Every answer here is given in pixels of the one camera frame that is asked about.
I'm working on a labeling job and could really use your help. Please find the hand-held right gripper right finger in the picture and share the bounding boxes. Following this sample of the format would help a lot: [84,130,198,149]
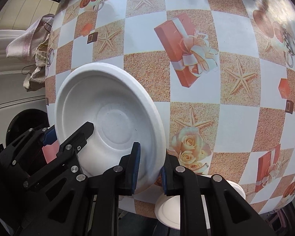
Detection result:
[161,154,276,236]

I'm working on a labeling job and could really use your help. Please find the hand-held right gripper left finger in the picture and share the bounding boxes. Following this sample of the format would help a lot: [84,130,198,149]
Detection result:
[22,142,141,236]

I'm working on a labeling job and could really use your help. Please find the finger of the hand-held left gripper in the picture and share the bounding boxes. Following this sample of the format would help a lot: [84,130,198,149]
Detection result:
[23,122,95,193]
[0,125,57,168]

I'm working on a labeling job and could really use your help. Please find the white foam bowl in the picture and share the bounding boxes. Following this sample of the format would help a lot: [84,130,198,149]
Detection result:
[54,63,166,194]
[154,174,247,230]

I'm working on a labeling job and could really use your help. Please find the white washing machine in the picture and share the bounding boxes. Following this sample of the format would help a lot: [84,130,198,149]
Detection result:
[0,96,50,150]

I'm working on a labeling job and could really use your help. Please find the person's legs in jeans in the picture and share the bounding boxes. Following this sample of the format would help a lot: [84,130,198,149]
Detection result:
[118,210,182,236]

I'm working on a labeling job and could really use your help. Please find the beige cloth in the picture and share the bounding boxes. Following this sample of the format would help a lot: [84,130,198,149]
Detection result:
[23,42,52,91]

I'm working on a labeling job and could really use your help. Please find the pink towel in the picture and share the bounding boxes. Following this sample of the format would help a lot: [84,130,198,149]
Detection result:
[6,15,55,61]

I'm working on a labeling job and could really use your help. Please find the white appliance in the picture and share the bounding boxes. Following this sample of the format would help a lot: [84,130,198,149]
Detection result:
[0,28,40,74]

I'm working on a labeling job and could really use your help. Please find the checkered printed tablecloth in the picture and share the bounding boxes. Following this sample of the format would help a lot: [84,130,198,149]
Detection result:
[44,0,295,217]

